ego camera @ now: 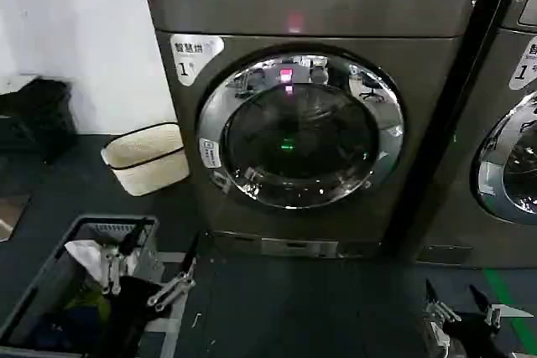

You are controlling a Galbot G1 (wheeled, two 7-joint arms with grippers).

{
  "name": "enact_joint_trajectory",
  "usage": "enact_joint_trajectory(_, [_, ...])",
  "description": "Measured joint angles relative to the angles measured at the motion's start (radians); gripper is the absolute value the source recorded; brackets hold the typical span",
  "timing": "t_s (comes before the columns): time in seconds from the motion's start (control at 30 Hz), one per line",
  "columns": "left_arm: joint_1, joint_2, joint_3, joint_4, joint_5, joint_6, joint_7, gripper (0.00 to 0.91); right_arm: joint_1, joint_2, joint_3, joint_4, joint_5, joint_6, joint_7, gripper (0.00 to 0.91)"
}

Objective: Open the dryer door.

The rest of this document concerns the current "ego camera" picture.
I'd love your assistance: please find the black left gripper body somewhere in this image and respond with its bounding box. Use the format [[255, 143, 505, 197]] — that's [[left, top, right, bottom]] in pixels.
[[102, 275, 165, 345]]

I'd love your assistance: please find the green floor tape strip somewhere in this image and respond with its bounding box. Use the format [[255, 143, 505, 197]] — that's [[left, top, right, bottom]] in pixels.
[[491, 268, 521, 358]]

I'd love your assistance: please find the blue cloth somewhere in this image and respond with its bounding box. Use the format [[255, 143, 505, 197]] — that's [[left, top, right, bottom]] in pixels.
[[50, 305, 112, 353]]

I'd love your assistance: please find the cream fabric storage bin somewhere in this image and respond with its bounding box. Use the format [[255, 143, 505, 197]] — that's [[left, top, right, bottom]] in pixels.
[[101, 122, 190, 198]]

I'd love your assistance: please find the white cloth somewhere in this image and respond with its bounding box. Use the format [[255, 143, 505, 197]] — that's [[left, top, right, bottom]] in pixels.
[[65, 239, 139, 283]]

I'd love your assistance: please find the black plastic crate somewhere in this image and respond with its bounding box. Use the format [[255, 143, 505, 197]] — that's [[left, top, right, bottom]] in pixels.
[[0, 77, 79, 165]]

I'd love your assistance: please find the green cloth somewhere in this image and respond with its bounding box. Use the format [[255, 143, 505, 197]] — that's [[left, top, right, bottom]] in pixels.
[[65, 280, 112, 313]]

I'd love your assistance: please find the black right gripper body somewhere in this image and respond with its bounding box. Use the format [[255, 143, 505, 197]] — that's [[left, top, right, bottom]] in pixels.
[[440, 316, 507, 358]]

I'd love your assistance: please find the grey dryer with lit display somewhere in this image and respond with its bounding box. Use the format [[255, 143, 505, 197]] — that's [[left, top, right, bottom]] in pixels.
[[139, 0, 488, 261]]

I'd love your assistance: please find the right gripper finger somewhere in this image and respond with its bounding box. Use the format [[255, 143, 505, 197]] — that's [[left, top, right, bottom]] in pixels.
[[468, 283, 503, 328], [422, 278, 462, 336]]

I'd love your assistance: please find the round chrome-rimmed dryer door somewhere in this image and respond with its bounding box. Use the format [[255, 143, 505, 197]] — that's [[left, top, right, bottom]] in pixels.
[[474, 91, 537, 225]]

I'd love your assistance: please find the grey dryer partly in view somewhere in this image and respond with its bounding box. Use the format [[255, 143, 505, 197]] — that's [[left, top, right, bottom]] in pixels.
[[413, 0, 537, 270]]

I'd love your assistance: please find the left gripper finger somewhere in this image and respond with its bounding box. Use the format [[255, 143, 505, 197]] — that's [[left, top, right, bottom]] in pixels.
[[145, 232, 200, 313], [98, 217, 148, 295]]

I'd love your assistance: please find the round glass dryer door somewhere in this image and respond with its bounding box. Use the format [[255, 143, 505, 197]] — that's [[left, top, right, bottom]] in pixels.
[[196, 48, 406, 210]]

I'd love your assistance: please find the grey plastic laundry basket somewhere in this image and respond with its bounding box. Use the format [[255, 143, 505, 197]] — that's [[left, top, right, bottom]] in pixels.
[[0, 215, 188, 358]]

